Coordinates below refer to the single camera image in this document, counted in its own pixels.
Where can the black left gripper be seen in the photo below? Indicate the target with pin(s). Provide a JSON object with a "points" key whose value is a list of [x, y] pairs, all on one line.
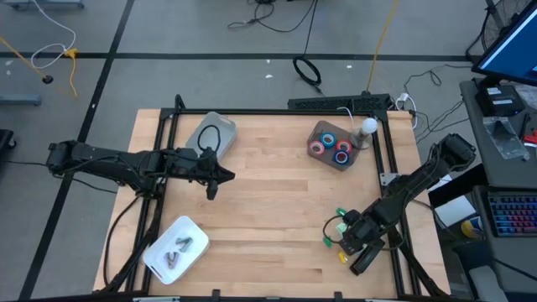
{"points": [[189, 168]]}

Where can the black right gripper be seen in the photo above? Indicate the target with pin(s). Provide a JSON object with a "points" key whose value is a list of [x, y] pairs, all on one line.
{"points": [[371, 230]]}

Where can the green staple remover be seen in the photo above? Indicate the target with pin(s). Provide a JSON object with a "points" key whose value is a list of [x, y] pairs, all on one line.
{"points": [[326, 242], [340, 211]]}

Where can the mint green stapler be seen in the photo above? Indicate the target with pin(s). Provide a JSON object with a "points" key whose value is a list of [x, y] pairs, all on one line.
{"points": [[342, 227]]}

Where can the yellow staple remover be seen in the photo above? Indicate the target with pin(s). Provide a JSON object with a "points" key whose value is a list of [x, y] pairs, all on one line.
{"points": [[342, 258]]}

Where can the black stapler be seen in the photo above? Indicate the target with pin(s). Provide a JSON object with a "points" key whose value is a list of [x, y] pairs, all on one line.
{"points": [[364, 262]]}

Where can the dark blue tape roll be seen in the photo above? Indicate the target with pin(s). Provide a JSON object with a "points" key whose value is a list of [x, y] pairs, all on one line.
{"points": [[335, 157]]}

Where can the red tape roll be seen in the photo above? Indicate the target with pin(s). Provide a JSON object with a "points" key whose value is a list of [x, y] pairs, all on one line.
{"points": [[338, 146]]}

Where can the pink tape roll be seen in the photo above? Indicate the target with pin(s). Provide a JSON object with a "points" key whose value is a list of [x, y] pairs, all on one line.
{"points": [[311, 147]]}

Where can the light blue tape roll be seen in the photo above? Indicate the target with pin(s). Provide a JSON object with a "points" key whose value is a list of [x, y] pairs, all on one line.
{"points": [[322, 140]]}

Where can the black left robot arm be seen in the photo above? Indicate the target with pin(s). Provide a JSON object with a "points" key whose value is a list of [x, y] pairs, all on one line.
{"points": [[105, 161]]}

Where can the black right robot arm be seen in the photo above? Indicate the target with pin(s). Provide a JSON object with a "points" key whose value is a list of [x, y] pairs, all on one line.
{"points": [[413, 184]]}

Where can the grey plastic bin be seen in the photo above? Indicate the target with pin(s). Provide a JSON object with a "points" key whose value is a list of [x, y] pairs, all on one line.
{"points": [[226, 138]]}

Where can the silver mounting plate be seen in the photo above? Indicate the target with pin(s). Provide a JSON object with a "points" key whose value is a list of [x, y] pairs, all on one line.
{"points": [[388, 179]]}

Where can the clear smoky plastic bin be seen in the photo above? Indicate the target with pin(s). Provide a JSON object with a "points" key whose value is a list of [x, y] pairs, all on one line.
{"points": [[314, 158]]}

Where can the black table clamp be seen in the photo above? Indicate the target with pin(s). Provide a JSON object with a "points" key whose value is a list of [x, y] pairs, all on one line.
{"points": [[216, 294], [338, 296]]}

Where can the white plastic bin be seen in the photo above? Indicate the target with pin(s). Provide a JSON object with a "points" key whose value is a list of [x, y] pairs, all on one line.
{"points": [[193, 260]]}

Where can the white globe bulb lamp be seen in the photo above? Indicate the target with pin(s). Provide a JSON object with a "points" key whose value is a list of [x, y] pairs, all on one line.
{"points": [[369, 125]]}

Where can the white paper sheet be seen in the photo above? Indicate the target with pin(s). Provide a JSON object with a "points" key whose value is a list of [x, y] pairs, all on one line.
{"points": [[444, 184]]}

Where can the white box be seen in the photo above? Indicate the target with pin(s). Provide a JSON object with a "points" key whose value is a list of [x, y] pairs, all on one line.
{"points": [[455, 209]]}

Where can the black perforated metal box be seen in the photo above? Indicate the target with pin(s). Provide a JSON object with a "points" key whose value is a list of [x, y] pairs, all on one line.
{"points": [[335, 102]]}

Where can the yellow and blue object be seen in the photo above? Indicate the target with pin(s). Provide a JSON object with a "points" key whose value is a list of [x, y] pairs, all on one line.
{"points": [[472, 228]]}

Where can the white power adapter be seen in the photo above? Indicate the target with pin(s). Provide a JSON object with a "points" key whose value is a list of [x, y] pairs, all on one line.
{"points": [[403, 100]]}

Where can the grey desk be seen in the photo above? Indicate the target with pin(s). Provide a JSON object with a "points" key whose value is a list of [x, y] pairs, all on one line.
{"points": [[482, 151]]}

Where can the grey chair seat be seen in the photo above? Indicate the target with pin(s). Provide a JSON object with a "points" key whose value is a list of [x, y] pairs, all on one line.
{"points": [[486, 285]]}

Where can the rainbow backlit keyboard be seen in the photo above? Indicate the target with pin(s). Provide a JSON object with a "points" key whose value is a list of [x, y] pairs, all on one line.
{"points": [[514, 214]]}

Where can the dark keyboard desk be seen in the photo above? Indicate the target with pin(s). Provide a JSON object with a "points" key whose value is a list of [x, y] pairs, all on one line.
{"points": [[516, 251]]}

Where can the clear plastic bag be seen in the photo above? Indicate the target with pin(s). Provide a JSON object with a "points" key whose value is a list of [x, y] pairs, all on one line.
{"points": [[509, 142]]}

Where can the small black computer box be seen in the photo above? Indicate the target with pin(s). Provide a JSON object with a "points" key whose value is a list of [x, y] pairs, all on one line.
{"points": [[499, 100]]}

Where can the red hand tool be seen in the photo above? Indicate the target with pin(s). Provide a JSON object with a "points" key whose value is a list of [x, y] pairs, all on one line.
{"points": [[532, 138]]}

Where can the black round floor puck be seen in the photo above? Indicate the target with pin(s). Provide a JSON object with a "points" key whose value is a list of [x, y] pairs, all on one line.
{"points": [[47, 79]]}

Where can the grey table base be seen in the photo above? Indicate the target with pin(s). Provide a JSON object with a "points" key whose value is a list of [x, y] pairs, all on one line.
{"points": [[42, 4], [19, 100]]}

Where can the black computer monitor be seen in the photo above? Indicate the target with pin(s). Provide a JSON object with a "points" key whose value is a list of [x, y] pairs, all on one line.
{"points": [[512, 54]]}

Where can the black standing fan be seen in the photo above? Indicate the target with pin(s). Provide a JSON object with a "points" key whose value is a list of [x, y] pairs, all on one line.
{"points": [[494, 12]]}

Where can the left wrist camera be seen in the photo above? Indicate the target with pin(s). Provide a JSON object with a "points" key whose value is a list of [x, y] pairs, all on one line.
{"points": [[207, 158]]}

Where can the black aluminium table frame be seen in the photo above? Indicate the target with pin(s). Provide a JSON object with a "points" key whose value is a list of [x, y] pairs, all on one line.
{"points": [[272, 112]]}

